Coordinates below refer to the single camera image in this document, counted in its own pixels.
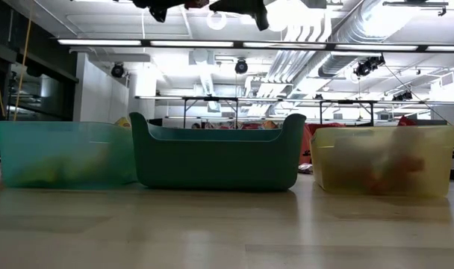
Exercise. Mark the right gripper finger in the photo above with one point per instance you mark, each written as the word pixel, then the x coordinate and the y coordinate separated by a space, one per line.
pixel 230 5

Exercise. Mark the yellow candy wrapper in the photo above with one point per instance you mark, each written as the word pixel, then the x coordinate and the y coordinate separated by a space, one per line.
pixel 40 173
pixel 123 122

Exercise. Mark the translucent yellow plastic bin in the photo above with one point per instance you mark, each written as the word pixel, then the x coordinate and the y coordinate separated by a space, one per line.
pixel 331 157

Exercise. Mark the red candy wrapper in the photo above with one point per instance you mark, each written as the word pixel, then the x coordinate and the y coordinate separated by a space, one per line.
pixel 408 164
pixel 406 121

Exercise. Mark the long ceiling light strip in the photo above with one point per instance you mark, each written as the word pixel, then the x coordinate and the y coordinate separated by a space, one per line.
pixel 191 43

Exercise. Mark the black round spotlight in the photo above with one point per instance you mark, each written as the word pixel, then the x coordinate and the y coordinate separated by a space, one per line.
pixel 117 70
pixel 402 96
pixel 241 66

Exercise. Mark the black folding table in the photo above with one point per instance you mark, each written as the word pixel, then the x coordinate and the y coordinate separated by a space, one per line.
pixel 346 101
pixel 210 99

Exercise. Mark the colourful background items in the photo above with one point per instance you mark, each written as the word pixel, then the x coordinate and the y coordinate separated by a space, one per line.
pixel 249 126

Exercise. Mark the black spotlight cluster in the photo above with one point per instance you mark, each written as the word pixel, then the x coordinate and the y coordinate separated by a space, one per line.
pixel 369 65

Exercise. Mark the red soda can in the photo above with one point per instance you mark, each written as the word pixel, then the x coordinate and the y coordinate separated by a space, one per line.
pixel 305 145

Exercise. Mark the dark green plastic bin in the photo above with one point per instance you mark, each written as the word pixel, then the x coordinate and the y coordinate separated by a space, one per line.
pixel 212 164

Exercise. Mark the translucent teal plastic bin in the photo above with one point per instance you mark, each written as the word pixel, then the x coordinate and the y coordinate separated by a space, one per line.
pixel 62 157

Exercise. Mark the black ceiling rail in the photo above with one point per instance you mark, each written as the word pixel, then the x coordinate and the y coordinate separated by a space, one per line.
pixel 413 3

